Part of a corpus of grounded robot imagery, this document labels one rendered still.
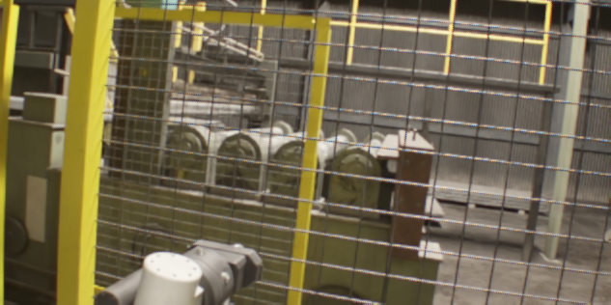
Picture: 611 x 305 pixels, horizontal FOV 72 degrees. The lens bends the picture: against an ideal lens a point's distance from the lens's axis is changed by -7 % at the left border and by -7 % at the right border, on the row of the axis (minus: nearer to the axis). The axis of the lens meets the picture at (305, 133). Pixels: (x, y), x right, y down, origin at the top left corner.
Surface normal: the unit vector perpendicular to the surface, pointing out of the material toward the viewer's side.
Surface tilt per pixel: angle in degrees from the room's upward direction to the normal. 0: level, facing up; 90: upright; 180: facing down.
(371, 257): 90
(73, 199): 90
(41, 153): 90
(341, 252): 90
